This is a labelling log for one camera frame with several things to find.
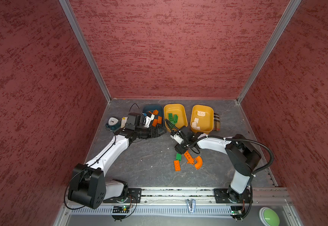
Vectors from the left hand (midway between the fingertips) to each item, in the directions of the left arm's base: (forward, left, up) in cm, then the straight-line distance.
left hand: (160, 135), depth 79 cm
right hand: (0, -13, -17) cm, 22 cm away
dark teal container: (+21, +3, -15) cm, 26 cm away
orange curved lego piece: (-11, -24, -17) cm, 31 cm away
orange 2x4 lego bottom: (-12, -10, -17) cm, 23 cm away
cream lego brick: (+23, -26, -16) cm, 38 cm away
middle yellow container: (+32, -13, -14) cm, 37 cm away
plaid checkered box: (+20, -41, -14) cm, 48 cm away
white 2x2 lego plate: (+15, -26, -15) cm, 33 cm away
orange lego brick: (+30, +6, -15) cm, 34 cm away
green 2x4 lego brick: (+25, -6, -15) cm, 30 cm away
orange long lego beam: (-9, -18, -15) cm, 25 cm away
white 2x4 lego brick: (+29, -30, -15) cm, 45 cm away
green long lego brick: (+23, -10, -15) cm, 29 cm away
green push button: (-37, -54, -15) cm, 68 cm away
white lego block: (+17, -23, -14) cm, 32 cm away
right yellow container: (+26, -32, -18) cm, 44 cm away
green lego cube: (-7, -11, -14) cm, 19 cm away
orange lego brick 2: (+19, +6, -16) cm, 26 cm away
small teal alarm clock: (+17, +36, -13) cm, 41 cm away
